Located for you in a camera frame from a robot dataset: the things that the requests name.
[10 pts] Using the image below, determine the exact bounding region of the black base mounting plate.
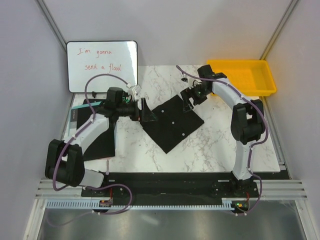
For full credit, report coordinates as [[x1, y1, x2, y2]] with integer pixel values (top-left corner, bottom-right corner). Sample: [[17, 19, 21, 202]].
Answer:
[[81, 172, 259, 205]]

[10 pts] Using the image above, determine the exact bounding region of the black long sleeve shirt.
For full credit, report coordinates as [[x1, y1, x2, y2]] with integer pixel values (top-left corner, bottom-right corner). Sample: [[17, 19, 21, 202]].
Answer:
[[141, 95, 204, 154]]

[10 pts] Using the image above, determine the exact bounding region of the yellow plastic bin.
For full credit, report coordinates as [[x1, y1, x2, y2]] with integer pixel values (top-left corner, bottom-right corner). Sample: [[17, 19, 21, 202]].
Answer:
[[206, 59, 277, 97]]

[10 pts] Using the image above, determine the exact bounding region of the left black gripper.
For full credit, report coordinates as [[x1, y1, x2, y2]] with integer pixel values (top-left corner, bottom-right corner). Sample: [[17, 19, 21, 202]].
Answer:
[[116, 98, 157, 123]]

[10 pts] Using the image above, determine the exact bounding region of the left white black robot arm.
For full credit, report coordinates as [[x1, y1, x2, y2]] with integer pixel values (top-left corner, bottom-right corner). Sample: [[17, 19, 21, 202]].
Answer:
[[45, 87, 157, 197]]

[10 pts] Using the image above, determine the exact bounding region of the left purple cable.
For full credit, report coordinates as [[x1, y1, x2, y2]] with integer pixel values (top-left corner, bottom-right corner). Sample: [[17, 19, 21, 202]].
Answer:
[[44, 73, 133, 227]]

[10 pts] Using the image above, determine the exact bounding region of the white slotted cable duct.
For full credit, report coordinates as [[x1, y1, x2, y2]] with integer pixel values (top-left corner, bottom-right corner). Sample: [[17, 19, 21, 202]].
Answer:
[[45, 199, 240, 211]]

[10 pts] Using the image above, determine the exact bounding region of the aluminium frame rail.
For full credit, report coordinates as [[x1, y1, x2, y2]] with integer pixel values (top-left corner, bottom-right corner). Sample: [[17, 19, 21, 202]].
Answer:
[[35, 179, 307, 201]]

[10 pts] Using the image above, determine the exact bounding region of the teal and white packaging board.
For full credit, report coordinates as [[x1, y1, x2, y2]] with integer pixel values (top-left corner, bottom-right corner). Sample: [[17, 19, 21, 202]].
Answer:
[[68, 103, 93, 133]]

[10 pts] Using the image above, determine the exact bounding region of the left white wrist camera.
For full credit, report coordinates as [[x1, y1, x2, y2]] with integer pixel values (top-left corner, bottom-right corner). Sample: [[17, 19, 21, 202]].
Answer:
[[126, 83, 141, 101]]

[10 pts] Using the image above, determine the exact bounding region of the purple cable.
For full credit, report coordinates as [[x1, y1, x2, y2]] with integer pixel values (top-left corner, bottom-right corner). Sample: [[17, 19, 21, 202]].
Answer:
[[44, 73, 133, 227], [176, 64, 269, 216]]

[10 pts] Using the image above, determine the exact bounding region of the white whiteboard with red writing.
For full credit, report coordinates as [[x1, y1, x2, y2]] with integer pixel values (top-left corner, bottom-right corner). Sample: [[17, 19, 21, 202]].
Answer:
[[66, 40, 138, 93]]

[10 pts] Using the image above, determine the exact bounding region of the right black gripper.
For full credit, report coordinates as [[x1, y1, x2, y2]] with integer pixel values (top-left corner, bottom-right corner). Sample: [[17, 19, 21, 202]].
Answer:
[[180, 83, 211, 113]]

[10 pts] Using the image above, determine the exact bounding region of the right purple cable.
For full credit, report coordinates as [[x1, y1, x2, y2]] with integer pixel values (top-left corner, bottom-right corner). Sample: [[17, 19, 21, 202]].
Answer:
[[176, 64, 269, 216]]

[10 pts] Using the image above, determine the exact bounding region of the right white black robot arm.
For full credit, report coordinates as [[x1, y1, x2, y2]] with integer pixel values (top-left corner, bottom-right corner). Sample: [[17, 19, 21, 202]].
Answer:
[[176, 64, 269, 197]]

